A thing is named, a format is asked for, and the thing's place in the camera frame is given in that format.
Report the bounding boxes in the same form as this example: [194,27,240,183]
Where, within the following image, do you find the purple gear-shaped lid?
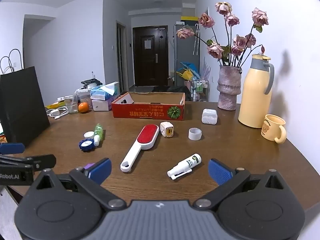
[84,163,95,176]

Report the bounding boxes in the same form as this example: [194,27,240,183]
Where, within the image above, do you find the blue gear-shaped lid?
[79,139,95,152]

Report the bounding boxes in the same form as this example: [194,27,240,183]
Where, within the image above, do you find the white throat spray bottle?
[167,153,202,180]

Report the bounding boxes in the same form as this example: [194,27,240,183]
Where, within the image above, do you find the green spray bottle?
[93,124,104,146]

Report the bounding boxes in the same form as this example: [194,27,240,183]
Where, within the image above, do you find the white tape roll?
[188,127,202,141]

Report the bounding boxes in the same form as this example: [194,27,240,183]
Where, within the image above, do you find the red white lint brush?
[120,124,159,173]

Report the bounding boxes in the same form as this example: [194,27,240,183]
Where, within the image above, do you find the cream cube charger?
[159,121,174,138]

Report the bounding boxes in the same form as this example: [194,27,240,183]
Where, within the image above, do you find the black paper bag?
[1,66,50,146]

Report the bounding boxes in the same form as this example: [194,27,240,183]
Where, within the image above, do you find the white bottle cap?
[84,131,94,139]

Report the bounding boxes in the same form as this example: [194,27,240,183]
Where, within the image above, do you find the white cotton swab box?
[201,108,218,125]

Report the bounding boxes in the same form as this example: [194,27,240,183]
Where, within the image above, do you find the orange fruit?
[78,102,89,113]

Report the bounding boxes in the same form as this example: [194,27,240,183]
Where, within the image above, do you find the purple white tissue pack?
[92,95,118,112]

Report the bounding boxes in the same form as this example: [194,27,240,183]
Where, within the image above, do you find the yellow bear mug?
[261,114,287,144]

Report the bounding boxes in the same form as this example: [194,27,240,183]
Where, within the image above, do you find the yellow thermos jug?
[238,54,274,128]

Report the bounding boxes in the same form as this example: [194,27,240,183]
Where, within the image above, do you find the glass cup with straw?
[64,94,78,114]

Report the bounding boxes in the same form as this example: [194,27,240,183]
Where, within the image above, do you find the clear plastic food container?
[76,88,92,105]

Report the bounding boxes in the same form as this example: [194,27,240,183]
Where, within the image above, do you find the blue tissue pack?
[91,82,120,101]

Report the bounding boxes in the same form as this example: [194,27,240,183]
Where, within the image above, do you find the red cardboard box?
[112,92,185,120]

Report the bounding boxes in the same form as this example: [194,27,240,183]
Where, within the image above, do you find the pink ceramic vase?
[217,65,241,111]

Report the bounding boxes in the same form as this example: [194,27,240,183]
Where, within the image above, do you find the black device on container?
[81,78,103,89]

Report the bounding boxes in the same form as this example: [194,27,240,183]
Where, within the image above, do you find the yellow blue bags pile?
[175,62,200,81]

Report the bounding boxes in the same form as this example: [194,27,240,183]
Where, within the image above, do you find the dried pink roses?
[176,2,268,70]

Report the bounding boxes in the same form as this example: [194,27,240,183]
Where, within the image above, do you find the grey refrigerator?
[174,24,200,86]

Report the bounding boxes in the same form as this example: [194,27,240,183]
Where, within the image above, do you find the white umbrella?
[193,23,200,55]

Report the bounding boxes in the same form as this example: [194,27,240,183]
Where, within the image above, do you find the dark entrance door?
[132,25,169,86]

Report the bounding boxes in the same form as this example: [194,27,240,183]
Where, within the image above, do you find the yellow box on refrigerator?
[181,16,199,26]

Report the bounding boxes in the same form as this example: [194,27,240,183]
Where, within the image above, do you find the white charger with cable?
[47,106,69,119]

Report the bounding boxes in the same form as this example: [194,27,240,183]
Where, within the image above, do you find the wire rack with bottles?
[191,77,209,102]

